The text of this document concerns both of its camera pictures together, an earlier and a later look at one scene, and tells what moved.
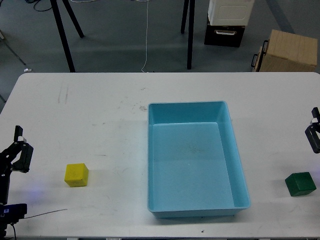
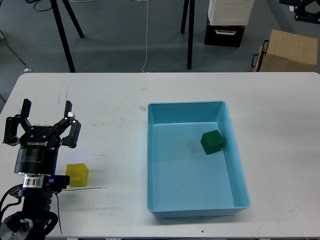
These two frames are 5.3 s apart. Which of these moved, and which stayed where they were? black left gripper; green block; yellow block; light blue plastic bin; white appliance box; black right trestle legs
Moved: black left gripper; green block
Stayed: white appliance box; yellow block; black right trestle legs; light blue plastic bin
